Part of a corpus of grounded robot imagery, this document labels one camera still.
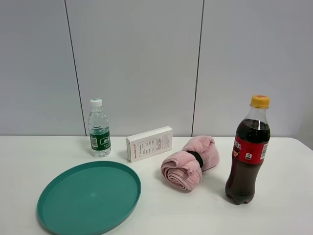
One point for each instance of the pink towel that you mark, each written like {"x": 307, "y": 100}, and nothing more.
{"x": 184, "y": 169}

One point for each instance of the white cardboard box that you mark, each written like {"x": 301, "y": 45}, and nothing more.
{"x": 148, "y": 144}

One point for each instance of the clear water bottle green label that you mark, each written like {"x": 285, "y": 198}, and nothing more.
{"x": 99, "y": 131}

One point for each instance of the cola bottle yellow cap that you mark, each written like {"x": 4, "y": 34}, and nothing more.
{"x": 249, "y": 150}

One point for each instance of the teal round plate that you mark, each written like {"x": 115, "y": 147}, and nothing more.
{"x": 89, "y": 199}

